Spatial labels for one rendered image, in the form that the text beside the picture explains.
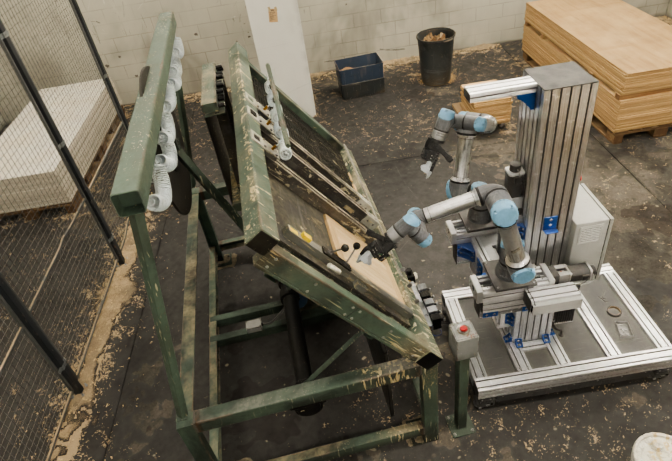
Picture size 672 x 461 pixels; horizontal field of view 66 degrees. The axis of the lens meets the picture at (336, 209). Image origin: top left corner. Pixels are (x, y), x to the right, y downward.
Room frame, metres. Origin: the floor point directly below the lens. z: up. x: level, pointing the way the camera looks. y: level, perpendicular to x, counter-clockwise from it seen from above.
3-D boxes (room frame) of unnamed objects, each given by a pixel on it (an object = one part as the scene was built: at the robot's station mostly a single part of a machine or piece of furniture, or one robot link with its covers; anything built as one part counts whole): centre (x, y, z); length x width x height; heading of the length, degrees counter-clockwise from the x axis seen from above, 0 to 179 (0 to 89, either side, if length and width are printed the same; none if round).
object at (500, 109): (5.33, -1.85, 0.20); 0.61 x 0.53 x 0.40; 0
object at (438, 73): (6.62, -1.66, 0.33); 0.52 x 0.51 x 0.65; 0
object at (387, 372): (2.63, 0.40, 0.41); 2.20 x 1.38 x 0.83; 6
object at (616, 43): (5.64, -3.46, 0.39); 2.46 x 1.05 x 0.78; 0
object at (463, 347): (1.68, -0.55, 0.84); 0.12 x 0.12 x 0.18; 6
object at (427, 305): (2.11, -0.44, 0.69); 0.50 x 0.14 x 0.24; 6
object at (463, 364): (1.68, -0.55, 0.38); 0.06 x 0.06 x 0.75; 6
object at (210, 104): (3.36, 0.69, 1.38); 0.70 x 0.15 x 0.85; 6
